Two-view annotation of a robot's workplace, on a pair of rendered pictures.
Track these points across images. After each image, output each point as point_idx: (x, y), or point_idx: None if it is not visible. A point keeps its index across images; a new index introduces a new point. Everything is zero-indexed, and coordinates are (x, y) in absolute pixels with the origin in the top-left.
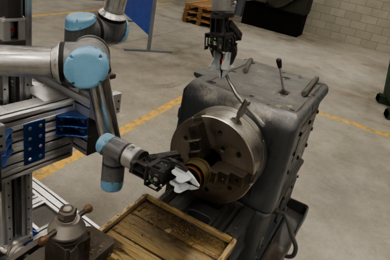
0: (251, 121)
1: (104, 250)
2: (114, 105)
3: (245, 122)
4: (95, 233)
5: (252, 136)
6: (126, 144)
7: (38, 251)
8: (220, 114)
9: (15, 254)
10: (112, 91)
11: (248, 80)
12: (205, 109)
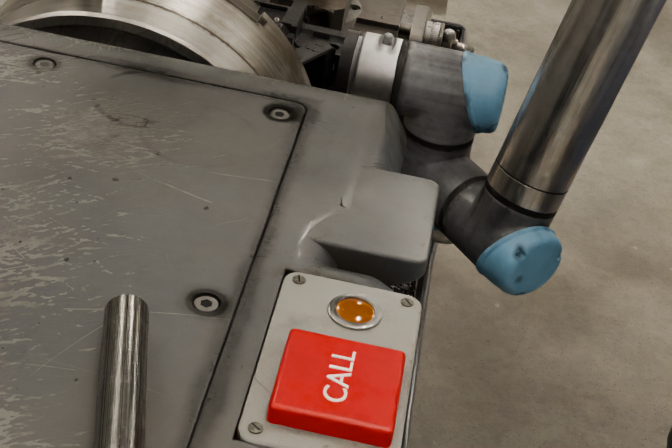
0: (26, 11)
1: None
2: (556, 56)
3: None
4: (317, 1)
5: None
6: (410, 42)
7: (396, 21)
8: None
9: (423, 14)
10: (584, 15)
11: (78, 220)
12: (238, 56)
